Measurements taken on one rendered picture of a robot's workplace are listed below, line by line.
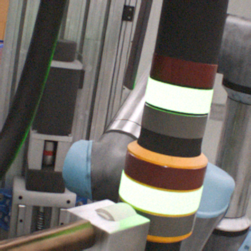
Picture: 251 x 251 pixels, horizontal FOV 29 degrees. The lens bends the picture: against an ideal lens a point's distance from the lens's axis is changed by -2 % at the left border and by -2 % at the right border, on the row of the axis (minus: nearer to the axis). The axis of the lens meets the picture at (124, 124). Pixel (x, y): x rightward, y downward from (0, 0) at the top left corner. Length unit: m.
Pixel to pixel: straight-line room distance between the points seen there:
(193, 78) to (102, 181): 0.41
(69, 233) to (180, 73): 0.09
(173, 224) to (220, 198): 0.26
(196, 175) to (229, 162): 0.71
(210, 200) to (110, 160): 0.18
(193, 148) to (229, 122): 0.69
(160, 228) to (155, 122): 0.05
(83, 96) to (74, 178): 0.48
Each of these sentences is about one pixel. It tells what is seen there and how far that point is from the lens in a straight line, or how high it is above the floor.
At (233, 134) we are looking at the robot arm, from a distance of 0.94.
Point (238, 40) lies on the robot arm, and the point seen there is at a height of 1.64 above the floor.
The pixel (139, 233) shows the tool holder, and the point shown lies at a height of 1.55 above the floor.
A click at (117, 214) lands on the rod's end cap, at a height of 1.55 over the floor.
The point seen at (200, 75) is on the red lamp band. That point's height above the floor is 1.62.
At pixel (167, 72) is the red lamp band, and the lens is 0.24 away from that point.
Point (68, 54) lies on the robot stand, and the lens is 1.01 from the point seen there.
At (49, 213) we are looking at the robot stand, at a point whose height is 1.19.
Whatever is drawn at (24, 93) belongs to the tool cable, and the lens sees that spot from 0.18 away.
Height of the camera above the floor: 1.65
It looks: 13 degrees down
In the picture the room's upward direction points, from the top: 10 degrees clockwise
